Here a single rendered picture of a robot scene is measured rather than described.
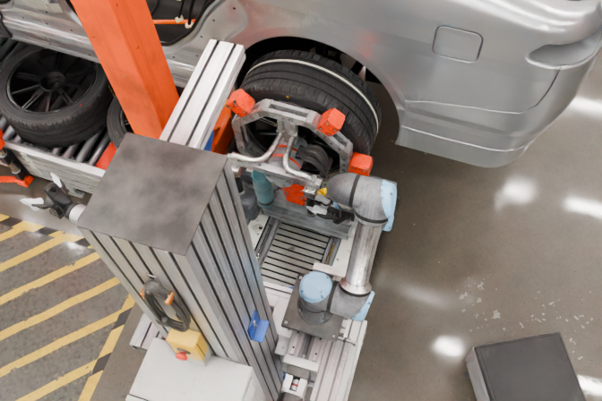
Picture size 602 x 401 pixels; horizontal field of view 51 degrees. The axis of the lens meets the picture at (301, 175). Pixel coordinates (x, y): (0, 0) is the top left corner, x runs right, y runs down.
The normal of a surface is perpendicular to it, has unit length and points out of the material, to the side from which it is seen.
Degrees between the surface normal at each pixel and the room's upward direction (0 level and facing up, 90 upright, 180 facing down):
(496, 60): 90
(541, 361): 0
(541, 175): 0
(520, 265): 0
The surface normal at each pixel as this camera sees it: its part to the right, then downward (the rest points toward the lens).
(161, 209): -0.05, -0.52
